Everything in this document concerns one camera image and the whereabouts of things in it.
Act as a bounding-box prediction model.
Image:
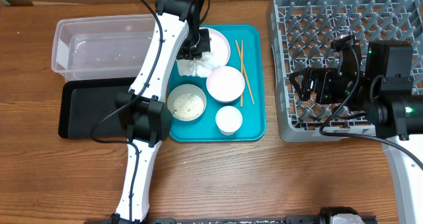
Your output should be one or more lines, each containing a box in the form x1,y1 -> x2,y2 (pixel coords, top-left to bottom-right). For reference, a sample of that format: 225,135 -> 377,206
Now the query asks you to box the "white napkin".
176,52 -> 228,78

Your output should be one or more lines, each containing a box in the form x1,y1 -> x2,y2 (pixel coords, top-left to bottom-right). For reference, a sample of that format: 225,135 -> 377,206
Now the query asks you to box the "pink bowl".
206,66 -> 245,103

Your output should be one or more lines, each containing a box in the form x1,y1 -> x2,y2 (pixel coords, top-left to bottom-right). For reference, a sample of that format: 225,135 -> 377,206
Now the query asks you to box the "grey bowl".
167,84 -> 207,122

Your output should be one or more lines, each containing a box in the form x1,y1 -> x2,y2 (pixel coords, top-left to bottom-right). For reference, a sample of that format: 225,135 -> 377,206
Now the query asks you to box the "rice pile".
173,94 -> 204,121

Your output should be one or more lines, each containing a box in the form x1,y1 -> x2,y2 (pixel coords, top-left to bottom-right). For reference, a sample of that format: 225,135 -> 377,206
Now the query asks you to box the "small white cup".
215,106 -> 243,135

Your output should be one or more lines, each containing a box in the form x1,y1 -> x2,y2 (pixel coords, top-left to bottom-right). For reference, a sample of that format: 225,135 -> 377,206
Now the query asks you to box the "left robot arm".
109,0 -> 211,223

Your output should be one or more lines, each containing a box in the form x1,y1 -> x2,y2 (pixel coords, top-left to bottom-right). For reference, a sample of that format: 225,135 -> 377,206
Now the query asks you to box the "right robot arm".
289,34 -> 422,223

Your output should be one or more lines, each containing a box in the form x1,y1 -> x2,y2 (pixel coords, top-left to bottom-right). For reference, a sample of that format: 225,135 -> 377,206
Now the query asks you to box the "grey dishwasher rack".
268,0 -> 422,142

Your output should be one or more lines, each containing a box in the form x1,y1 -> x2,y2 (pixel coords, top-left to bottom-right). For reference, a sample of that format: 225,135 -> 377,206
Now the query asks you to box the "pink plate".
200,27 -> 231,69

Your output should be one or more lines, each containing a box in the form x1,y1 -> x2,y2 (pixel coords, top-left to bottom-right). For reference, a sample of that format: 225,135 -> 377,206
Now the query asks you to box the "wooden chopstick left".
235,40 -> 255,105

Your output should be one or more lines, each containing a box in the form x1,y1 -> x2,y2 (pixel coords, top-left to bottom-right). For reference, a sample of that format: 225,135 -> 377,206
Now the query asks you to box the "wooden chopstick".
235,40 -> 255,105
240,40 -> 245,108

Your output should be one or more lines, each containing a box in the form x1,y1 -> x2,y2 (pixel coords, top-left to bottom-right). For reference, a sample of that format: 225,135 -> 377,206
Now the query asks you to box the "wooden chopstick right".
240,40 -> 245,108

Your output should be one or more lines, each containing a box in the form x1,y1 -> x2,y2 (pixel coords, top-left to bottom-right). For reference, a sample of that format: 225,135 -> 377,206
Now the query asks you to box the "teal serving tray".
169,24 -> 266,142

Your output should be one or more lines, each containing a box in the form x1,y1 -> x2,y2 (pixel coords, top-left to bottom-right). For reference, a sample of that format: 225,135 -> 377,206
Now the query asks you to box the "clear plastic bin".
51,15 -> 155,81

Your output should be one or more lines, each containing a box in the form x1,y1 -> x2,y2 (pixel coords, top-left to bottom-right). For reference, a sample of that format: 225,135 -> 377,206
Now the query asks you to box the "black tray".
58,77 -> 150,139

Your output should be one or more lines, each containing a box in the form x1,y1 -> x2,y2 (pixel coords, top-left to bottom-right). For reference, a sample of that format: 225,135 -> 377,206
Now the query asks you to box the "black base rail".
84,206 -> 377,224

